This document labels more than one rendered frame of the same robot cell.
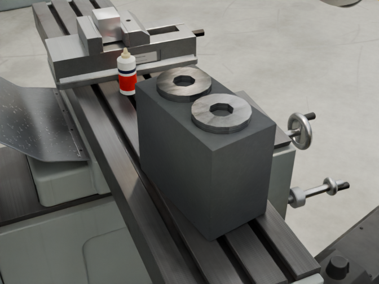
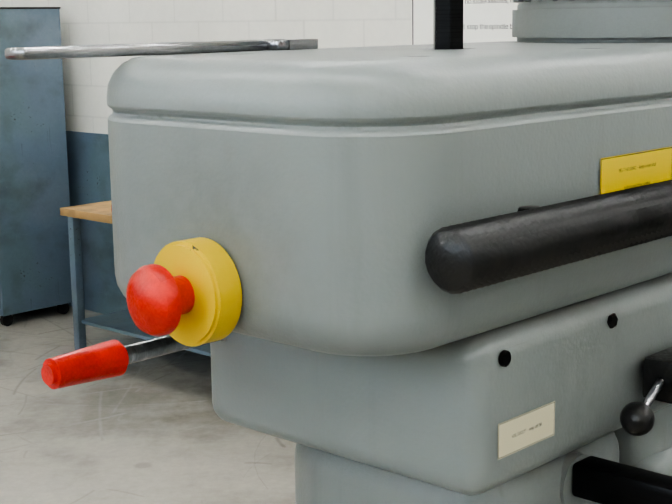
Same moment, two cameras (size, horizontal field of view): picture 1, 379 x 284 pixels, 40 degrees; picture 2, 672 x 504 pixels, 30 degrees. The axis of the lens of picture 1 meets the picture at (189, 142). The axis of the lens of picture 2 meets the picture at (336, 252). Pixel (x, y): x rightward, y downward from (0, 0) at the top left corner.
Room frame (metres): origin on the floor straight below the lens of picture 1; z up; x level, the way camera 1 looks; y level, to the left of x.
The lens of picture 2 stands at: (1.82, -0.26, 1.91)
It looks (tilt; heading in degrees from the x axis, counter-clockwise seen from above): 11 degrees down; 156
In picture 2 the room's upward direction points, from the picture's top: 1 degrees counter-clockwise
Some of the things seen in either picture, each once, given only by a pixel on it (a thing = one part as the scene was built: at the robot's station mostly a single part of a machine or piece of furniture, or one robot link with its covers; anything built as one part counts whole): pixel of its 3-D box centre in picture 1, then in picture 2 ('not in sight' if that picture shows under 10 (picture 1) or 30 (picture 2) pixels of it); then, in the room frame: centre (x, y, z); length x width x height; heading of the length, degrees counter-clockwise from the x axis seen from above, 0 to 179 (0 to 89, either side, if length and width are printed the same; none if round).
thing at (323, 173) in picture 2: not in sight; (459, 163); (1.05, 0.17, 1.81); 0.47 x 0.26 x 0.16; 113
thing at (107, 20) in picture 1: (106, 25); not in sight; (1.14, 0.19, 1.03); 0.06 x 0.05 x 0.06; 21
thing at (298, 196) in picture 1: (318, 190); not in sight; (1.14, -0.38, 0.51); 0.22 x 0.06 x 0.06; 113
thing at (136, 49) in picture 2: not in sight; (171, 47); (1.02, -0.02, 1.89); 0.24 x 0.04 x 0.01; 116
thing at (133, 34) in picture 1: (130, 27); not in sight; (1.16, 0.14, 1.02); 0.12 x 0.06 x 0.04; 21
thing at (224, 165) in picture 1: (201, 145); not in sight; (0.68, -0.02, 1.03); 0.22 x 0.12 x 0.20; 34
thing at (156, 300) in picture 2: not in sight; (163, 298); (1.16, -0.07, 1.76); 0.04 x 0.03 x 0.04; 23
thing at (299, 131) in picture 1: (289, 133); not in sight; (1.25, -0.30, 0.63); 0.16 x 0.12 x 0.12; 113
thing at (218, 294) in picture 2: not in sight; (195, 291); (1.15, -0.05, 1.76); 0.06 x 0.02 x 0.06; 23
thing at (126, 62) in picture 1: (127, 70); not in sight; (1.01, 0.14, 0.98); 0.04 x 0.04 x 0.11
